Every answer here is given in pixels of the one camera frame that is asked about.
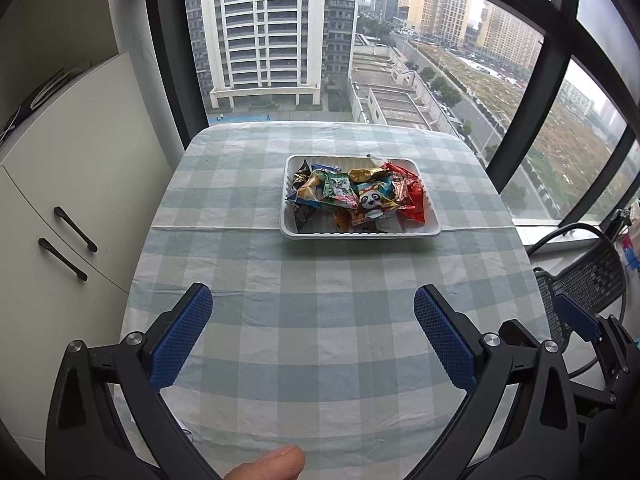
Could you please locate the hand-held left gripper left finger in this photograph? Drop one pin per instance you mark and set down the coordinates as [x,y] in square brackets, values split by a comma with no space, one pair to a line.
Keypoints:
[180,335]

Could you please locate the white cabinet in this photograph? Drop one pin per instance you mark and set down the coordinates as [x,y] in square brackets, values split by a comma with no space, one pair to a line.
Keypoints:
[75,170]

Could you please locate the person's left hand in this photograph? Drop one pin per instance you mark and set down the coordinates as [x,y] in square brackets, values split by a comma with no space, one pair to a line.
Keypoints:
[270,465]

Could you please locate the black mesh chair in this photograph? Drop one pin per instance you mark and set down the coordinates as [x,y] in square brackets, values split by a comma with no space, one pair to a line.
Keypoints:
[590,280]

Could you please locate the black window frame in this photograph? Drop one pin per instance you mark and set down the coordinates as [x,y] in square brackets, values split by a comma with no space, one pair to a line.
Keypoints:
[530,100]

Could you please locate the blue panda snack packet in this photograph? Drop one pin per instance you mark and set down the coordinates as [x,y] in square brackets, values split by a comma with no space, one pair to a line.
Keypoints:
[372,202]

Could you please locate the red snack bag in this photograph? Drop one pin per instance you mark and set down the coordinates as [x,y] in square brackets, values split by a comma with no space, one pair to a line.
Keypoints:
[414,200]

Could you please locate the pink snack bar packet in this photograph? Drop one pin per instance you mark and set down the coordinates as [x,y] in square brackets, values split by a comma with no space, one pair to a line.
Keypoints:
[400,190]

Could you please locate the white plastic tray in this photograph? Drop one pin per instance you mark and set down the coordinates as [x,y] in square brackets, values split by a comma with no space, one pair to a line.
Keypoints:
[310,234]

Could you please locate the black cookie packet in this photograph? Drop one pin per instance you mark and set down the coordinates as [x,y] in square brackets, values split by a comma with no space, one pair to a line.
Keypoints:
[302,217]

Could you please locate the white high-rise building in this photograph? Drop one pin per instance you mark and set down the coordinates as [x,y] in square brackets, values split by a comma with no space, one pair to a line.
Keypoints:
[265,35]

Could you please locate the gold snack packet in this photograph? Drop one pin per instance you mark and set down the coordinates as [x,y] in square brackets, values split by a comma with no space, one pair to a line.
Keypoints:
[367,175]

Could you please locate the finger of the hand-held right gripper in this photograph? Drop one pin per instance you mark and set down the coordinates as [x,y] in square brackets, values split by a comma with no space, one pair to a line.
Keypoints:
[577,317]
[520,332]

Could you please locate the long white red-striped snack packet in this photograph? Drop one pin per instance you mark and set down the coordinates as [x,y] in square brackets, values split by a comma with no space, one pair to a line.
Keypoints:
[377,160]

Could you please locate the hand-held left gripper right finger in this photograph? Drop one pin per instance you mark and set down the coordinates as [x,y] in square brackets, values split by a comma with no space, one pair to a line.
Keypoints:
[445,337]

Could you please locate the dark thin object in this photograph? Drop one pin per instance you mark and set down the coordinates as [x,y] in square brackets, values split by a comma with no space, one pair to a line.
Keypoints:
[50,87]

